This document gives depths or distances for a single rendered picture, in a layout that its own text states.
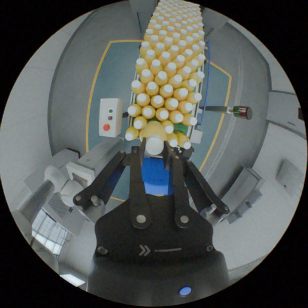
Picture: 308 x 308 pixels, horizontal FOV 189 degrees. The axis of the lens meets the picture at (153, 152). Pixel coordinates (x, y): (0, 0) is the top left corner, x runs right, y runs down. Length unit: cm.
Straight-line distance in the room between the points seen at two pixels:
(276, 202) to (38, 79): 625
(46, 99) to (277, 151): 609
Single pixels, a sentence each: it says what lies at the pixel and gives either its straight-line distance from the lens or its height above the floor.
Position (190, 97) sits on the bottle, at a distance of 52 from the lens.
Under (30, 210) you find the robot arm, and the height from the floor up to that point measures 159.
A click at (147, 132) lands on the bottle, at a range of 23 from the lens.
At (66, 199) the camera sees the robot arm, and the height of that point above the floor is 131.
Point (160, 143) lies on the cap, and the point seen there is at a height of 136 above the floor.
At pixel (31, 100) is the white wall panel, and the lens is 282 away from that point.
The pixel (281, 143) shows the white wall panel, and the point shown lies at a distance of 354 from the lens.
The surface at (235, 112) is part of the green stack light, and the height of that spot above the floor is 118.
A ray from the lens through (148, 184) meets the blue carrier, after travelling 45.
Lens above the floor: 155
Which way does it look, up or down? 65 degrees down
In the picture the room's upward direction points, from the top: 180 degrees counter-clockwise
